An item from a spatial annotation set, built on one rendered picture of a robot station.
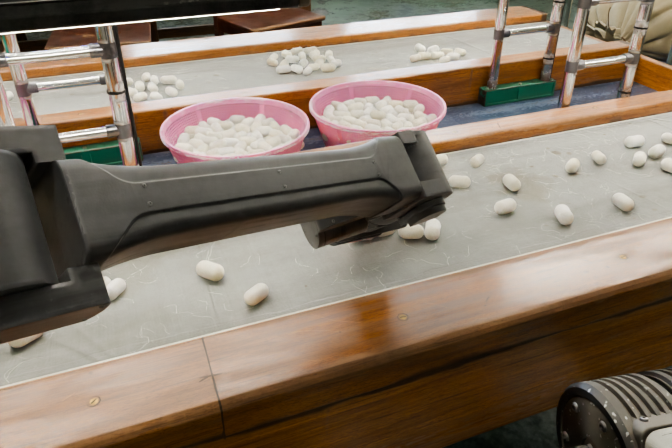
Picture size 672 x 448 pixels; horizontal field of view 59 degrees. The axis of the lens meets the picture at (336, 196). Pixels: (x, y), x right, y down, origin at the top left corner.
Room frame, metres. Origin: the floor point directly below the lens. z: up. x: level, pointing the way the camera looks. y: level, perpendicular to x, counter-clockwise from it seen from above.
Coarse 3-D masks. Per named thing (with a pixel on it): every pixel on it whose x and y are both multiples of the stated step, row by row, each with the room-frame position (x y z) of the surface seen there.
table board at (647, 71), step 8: (600, 40) 1.64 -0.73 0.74; (640, 56) 1.49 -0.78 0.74; (640, 64) 1.48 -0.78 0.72; (648, 64) 1.46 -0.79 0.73; (656, 64) 1.44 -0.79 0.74; (664, 64) 1.43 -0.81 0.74; (640, 72) 1.48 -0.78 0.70; (648, 72) 1.45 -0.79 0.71; (656, 72) 1.43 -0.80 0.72; (664, 72) 1.41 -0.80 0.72; (640, 80) 1.47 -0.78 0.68; (648, 80) 1.45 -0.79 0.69; (656, 80) 1.43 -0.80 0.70; (664, 80) 1.41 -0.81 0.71; (656, 88) 1.42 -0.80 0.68; (664, 88) 1.40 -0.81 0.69
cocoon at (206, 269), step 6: (198, 264) 0.59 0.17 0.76; (204, 264) 0.59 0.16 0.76; (210, 264) 0.59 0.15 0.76; (216, 264) 0.59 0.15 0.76; (198, 270) 0.58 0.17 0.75; (204, 270) 0.58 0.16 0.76; (210, 270) 0.58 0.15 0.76; (216, 270) 0.58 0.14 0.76; (222, 270) 0.58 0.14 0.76; (204, 276) 0.58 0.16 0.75; (210, 276) 0.57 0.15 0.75; (216, 276) 0.57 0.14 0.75; (222, 276) 0.58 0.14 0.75
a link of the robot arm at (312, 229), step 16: (416, 208) 0.48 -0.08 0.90; (432, 208) 0.48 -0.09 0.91; (304, 224) 0.53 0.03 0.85; (320, 224) 0.49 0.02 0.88; (336, 224) 0.50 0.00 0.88; (352, 224) 0.51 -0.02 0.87; (400, 224) 0.51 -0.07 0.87; (416, 224) 0.50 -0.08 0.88; (320, 240) 0.50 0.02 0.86; (336, 240) 0.51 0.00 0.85
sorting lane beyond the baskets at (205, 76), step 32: (448, 32) 1.71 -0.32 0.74; (480, 32) 1.72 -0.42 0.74; (160, 64) 1.42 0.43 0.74; (192, 64) 1.42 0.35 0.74; (224, 64) 1.42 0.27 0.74; (256, 64) 1.42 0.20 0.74; (352, 64) 1.42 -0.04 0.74; (384, 64) 1.42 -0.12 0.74; (416, 64) 1.42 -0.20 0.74; (64, 96) 1.21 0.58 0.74; (96, 96) 1.21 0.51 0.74
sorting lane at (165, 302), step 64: (640, 128) 1.04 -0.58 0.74; (512, 192) 0.80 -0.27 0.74; (576, 192) 0.80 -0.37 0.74; (640, 192) 0.80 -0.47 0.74; (192, 256) 0.63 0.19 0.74; (256, 256) 0.63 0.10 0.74; (320, 256) 0.63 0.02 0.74; (384, 256) 0.63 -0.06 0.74; (448, 256) 0.63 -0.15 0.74; (512, 256) 0.63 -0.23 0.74; (128, 320) 0.51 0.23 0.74; (192, 320) 0.51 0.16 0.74; (256, 320) 0.51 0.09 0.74; (0, 384) 0.42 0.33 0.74
